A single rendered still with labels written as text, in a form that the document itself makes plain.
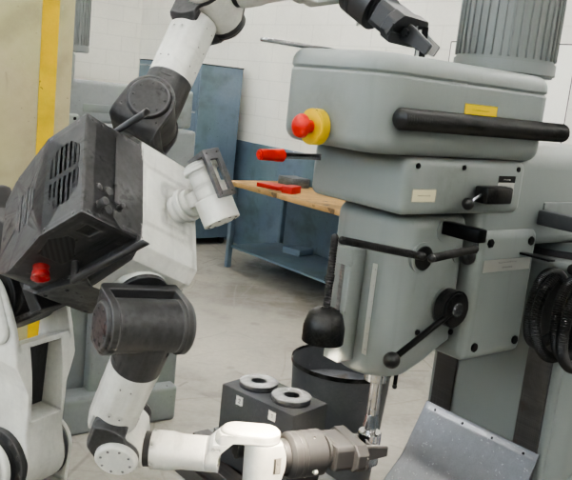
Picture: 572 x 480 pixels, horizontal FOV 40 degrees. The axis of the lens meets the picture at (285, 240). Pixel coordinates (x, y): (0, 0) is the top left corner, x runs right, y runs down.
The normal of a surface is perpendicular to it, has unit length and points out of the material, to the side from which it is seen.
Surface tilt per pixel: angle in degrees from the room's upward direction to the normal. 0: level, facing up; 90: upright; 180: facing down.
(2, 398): 90
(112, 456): 113
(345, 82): 90
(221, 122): 90
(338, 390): 94
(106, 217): 57
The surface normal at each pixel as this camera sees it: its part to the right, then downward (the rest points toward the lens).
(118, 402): -0.07, 0.55
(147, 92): 0.10, -0.30
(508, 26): -0.26, 0.15
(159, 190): 0.79, -0.37
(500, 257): 0.62, 0.22
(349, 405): 0.11, 0.26
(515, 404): -0.78, 0.04
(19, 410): -0.48, 0.11
